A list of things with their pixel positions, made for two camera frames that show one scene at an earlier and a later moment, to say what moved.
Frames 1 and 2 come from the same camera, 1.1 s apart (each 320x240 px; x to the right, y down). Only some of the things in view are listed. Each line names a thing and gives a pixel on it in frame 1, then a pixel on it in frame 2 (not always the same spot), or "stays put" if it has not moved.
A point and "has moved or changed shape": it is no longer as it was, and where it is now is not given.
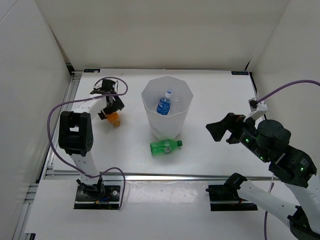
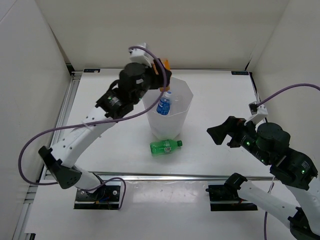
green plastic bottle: (160, 147) stays put
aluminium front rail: (180, 177) stays put
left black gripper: (117, 105) → (158, 80)
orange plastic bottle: (113, 117) has moved or changed shape
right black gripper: (232, 122) stays put
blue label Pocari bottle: (163, 106) stays put
